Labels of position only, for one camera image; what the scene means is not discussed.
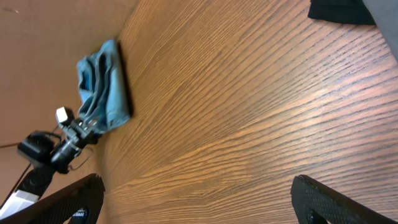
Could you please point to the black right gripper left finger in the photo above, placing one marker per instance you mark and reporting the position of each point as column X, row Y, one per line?
column 80, row 202

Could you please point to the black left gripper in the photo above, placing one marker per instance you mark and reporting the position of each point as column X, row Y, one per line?
column 80, row 134

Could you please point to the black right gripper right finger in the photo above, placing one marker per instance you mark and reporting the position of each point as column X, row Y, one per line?
column 314, row 202

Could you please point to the blue denim jeans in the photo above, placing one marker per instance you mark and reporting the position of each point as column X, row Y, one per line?
column 101, row 86

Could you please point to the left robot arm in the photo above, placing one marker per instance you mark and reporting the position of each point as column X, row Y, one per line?
column 50, row 153

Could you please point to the black garment with white print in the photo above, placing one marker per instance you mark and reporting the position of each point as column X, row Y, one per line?
column 341, row 11

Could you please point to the grey trousers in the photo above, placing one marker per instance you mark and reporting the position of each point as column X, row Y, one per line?
column 384, row 13

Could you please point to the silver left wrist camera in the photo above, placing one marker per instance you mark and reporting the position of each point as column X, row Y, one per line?
column 64, row 116

